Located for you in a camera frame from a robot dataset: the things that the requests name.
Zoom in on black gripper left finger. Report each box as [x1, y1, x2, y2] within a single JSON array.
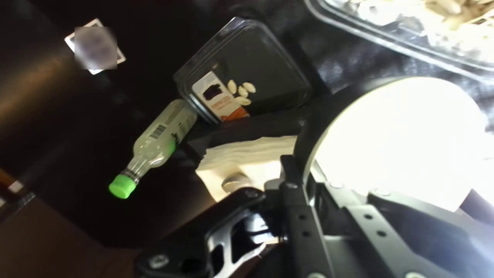
[[279, 156, 333, 278]]

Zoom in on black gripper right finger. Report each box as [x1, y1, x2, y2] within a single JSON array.
[[328, 187, 494, 278]]

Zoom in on white ceramic bowl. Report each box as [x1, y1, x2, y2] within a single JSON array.
[[311, 77, 494, 212]]

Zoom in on clear lunch box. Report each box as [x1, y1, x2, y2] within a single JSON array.
[[304, 0, 494, 85]]

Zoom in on green cap plastic bottle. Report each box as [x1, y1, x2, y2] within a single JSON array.
[[107, 99, 197, 199]]

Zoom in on black plastic tray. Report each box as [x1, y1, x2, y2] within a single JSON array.
[[174, 17, 310, 124]]

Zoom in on small orange white card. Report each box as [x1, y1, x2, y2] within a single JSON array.
[[191, 71, 248, 122]]

